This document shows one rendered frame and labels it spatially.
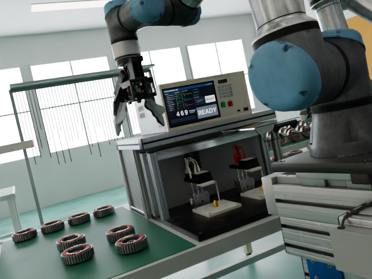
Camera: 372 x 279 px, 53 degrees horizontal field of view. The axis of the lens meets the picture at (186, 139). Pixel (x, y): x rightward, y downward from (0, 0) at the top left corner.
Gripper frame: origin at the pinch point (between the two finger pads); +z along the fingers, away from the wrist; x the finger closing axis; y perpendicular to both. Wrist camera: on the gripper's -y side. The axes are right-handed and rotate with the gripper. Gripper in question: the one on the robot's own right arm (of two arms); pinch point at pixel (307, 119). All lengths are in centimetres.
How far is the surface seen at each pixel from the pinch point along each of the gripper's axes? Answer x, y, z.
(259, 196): 19.6, 25.5, 19.8
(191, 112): -24.5, 38.9, 17.0
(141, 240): 22, 78, 16
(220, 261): 23, -12, 171
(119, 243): 20, 85, 18
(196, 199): 8, 45, 35
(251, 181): 8.1, 16.3, 35.1
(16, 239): -11, 119, 77
